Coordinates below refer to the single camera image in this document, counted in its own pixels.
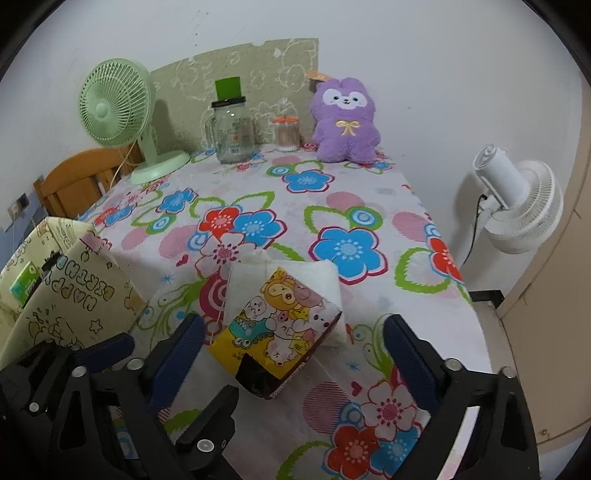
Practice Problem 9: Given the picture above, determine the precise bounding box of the cartoon print tissue pack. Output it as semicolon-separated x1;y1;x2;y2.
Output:
211;267;342;399

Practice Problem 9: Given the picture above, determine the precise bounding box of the white towel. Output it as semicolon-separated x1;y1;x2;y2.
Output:
224;251;346;347

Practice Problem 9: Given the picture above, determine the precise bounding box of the green tissue pack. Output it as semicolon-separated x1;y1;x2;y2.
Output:
10;261;41;307

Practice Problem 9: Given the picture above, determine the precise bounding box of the cream cartoon storage box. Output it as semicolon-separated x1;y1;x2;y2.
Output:
1;217;147;367

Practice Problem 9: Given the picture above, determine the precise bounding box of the beige wooden door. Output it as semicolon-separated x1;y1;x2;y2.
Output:
500;83;590;454

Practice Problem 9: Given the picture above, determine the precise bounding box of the floral tablecloth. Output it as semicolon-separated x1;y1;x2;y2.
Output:
82;146;491;479

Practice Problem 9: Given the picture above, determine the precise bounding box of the white standing fan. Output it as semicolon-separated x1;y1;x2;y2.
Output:
471;144;564;255

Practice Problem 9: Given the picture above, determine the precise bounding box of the green desk fan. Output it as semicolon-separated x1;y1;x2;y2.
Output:
78;58;190;185

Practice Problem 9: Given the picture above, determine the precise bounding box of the glass mason jar mug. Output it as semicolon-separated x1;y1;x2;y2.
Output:
209;96;254;164

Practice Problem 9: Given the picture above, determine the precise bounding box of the orange lid toothpick jar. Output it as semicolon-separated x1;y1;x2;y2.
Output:
273;116;301;152

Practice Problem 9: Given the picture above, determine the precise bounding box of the green cup on jar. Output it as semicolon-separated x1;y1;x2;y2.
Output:
214;76;242;101

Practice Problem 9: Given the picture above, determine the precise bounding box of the purple plush bunny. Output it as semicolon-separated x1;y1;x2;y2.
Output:
310;78;381;165

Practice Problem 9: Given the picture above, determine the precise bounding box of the green cartoon cardboard panel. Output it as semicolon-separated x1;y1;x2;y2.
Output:
151;38;320;152

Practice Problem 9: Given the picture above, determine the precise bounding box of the wall power socket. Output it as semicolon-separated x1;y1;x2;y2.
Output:
8;193;30;219

